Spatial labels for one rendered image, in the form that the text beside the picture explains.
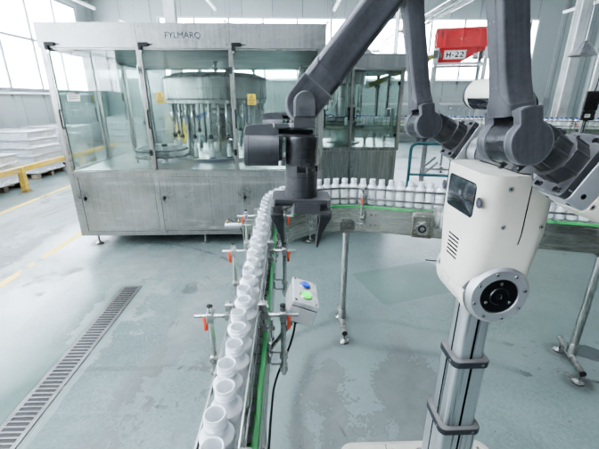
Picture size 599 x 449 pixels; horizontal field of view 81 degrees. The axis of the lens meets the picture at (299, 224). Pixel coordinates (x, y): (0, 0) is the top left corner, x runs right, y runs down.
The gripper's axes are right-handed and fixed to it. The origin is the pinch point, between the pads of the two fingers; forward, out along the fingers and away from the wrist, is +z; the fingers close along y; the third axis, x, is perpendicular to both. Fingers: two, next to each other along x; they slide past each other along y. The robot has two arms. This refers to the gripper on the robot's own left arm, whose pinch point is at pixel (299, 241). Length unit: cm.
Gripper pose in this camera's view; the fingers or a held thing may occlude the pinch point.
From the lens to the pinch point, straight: 66.4
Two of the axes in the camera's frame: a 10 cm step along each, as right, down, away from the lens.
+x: -0.3, -3.3, 9.4
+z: -0.2, 9.4, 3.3
